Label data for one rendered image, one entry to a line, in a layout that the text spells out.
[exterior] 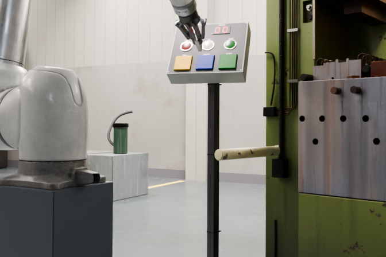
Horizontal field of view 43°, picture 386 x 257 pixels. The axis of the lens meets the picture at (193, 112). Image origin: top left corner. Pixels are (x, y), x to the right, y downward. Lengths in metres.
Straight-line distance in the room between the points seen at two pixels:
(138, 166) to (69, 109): 3.91
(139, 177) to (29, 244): 3.94
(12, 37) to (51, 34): 6.82
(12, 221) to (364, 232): 1.25
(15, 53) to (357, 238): 1.34
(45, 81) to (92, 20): 6.50
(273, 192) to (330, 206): 0.43
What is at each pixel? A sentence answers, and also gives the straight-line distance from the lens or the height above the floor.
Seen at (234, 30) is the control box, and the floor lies 1.16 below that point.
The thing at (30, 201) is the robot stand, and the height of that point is 0.57.
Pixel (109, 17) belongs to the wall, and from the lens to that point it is 7.40.
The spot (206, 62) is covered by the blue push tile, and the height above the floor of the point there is 1.00.
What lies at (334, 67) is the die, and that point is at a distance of 2.01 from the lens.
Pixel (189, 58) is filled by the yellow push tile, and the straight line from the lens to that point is 2.13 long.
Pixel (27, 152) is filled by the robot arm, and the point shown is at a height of 0.68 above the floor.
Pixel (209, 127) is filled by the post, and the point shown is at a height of 0.72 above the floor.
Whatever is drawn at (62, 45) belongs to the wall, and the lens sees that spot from 7.94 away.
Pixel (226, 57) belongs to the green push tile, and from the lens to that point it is 2.10.
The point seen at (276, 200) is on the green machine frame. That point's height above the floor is 0.39.
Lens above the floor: 0.74
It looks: 1 degrees up
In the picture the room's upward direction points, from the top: straight up
